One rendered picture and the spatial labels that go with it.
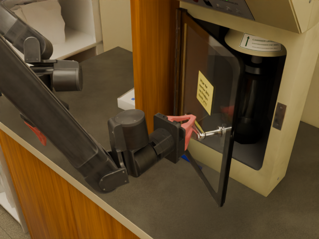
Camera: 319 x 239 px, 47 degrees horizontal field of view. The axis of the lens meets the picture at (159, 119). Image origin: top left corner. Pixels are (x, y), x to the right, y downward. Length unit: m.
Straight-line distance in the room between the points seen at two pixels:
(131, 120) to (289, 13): 0.34
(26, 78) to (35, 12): 1.28
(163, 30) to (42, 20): 0.98
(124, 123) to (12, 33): 0.36
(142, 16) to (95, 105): 0.54
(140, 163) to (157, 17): 0.42
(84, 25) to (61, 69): 1.18
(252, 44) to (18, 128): 0.82
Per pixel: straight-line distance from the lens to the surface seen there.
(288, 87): 0.85
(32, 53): 0.87
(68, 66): 0.87
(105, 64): 1.66
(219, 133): 0.81
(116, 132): 0.67
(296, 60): 0.82
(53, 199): 1.43
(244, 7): 0.76
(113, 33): 1.88
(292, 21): 0.73
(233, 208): 1.01
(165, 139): 0.75
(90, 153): 0.66
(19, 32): 0.89
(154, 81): 1.04
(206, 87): 0.83
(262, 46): 0.88
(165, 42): 1.02
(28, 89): 0.60
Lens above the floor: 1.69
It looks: 36 degrees down
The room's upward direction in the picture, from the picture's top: straight up
